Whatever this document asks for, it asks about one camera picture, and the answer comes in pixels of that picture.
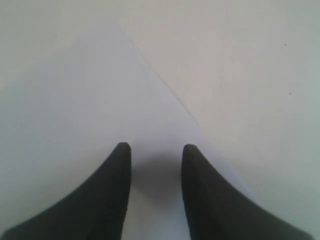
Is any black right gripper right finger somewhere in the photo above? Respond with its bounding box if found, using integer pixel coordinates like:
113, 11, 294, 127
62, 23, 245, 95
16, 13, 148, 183
181, 144, 313, 240

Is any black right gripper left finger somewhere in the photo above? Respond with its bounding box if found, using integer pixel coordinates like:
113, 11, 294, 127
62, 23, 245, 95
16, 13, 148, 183
1, 142, 132, 240

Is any white paper with square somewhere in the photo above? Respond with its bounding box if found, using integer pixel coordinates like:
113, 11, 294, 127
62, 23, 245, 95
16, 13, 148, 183
0, 19, 254, 240

